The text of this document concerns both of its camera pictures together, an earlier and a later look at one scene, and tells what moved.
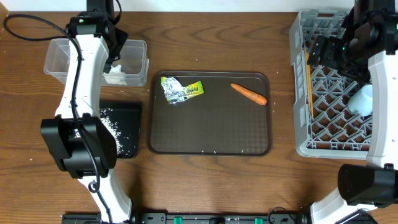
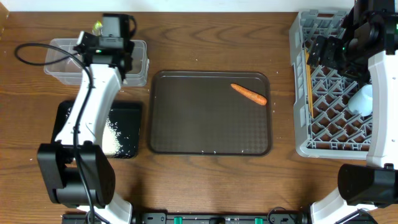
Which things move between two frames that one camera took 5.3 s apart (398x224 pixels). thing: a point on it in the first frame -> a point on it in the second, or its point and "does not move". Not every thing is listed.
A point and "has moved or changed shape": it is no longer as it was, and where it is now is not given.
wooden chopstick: x=309 y=80 does not move
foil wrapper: x=175 y=91 has moved or changed shape
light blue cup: x=362 y=100 does not move
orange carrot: x=254 y=96 does not move
